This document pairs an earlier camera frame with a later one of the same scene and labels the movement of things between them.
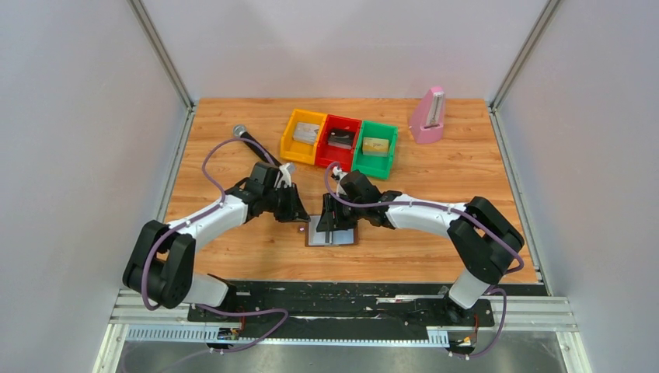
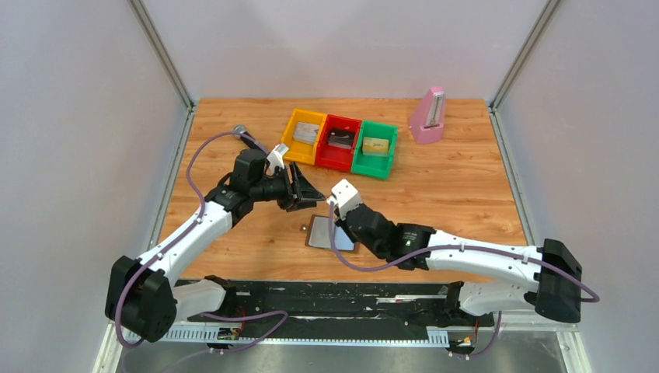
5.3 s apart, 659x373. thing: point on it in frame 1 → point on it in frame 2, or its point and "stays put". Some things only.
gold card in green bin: [377, 147] stays put
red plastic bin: [326, 154] stays put
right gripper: [329, 221] → [343, 217]
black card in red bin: [341, 138] stays put
